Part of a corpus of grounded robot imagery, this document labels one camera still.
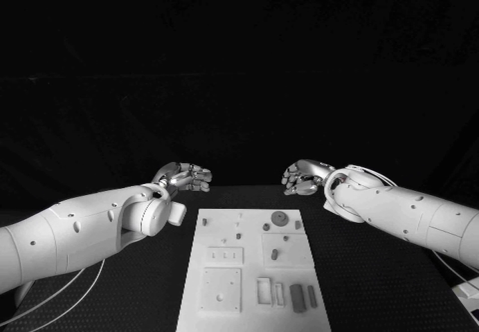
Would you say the white device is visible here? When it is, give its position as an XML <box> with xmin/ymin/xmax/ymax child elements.
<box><xmin>450</xmin><ymin>281</ymin><xmax>479</xmax><ymax>332</ymax></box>

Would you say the grey thick long cylinder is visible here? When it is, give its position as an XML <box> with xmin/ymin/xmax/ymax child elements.
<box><xmin>289</xmin><ymin>284</ymin><xmax>309</xmax><ymax>314</ymax></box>

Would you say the white cable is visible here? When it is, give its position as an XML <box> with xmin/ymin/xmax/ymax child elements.
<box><xmin>351</xmin><ymin>165</ymin><xmax>400</xmax><ymax>188</ymax></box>
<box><xmin>0</xmin><ymin>267</ymin><xmax>90</xmax><ymax>328</ymax></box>
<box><xmin>35</xmin><ymin>257</ymin><xmax>107</xmax><ymax>332</ymax></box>
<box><xmin>432</xmin><ymin>249</ymin><xmax>479</xmax><ymax>293</ymax></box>

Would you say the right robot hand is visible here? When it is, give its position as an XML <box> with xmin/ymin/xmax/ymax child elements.
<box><xmin>280</xmin><ymin>158</ymin><xmax>338</xmax><ymax>196</ymax></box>

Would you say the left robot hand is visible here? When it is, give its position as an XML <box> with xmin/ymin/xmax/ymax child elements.
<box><xmin>150</xmin><ymin>162</ymin><xmax>214</xmax><ymax>194</ymax></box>

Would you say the white task board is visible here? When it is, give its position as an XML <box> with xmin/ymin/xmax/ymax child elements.
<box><xmin>175</xmin><ymin>208</ymin><xmax>332</xmax><ymax>332</ymax></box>

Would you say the grey gear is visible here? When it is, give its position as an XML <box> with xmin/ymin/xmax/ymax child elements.
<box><xmin>270</xmin><ymin>210</ymin><xmax>290</xmax><ymax>228</ymax></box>

